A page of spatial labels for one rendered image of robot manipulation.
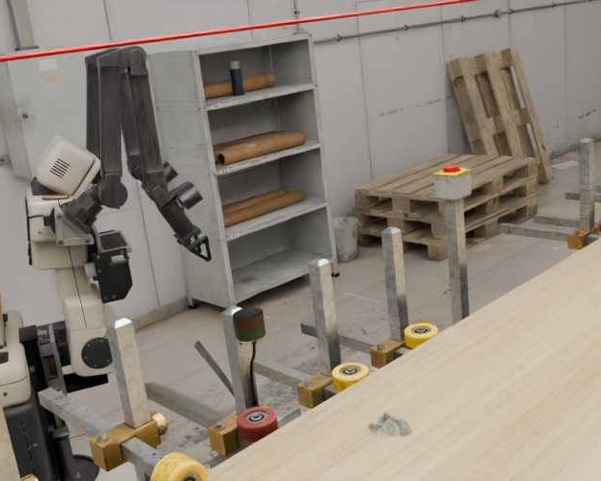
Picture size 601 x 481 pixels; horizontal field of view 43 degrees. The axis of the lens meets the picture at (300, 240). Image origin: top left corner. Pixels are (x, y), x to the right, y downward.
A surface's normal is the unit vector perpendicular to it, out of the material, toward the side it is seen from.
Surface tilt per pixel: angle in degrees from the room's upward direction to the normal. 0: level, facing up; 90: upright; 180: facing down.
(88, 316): 90
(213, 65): 90
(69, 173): 90
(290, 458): 0
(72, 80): 90
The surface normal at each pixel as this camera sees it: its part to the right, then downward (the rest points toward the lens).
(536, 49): 0.69, 0.13
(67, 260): 0.36, 0.22
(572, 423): -0.11, -0.95
